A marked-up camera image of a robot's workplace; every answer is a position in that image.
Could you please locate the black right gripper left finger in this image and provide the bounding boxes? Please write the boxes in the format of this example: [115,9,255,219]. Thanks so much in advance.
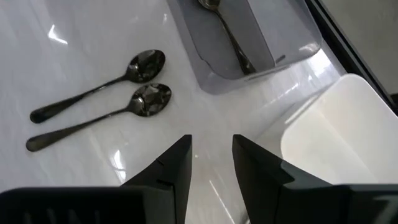
[121,134,193,224]

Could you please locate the white plastic bin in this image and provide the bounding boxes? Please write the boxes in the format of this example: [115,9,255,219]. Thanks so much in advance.
[257,73,398,185]

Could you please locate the grey translucent plastic bin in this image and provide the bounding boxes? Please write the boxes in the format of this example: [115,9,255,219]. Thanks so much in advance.
[166,0,323,95]

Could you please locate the metal spoons table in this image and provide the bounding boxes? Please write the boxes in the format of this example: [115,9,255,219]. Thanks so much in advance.
[25,82,172,152]

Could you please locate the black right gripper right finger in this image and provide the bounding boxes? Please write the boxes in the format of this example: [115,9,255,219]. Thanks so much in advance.
[232,134,332,224]

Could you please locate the black metal spoon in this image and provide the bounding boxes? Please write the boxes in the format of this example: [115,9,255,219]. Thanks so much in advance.
[198,0,257,76]
[29,49,166,124]

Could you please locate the black aluminium table frame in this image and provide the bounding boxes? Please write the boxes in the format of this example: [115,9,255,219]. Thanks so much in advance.
[304,0,398,116]

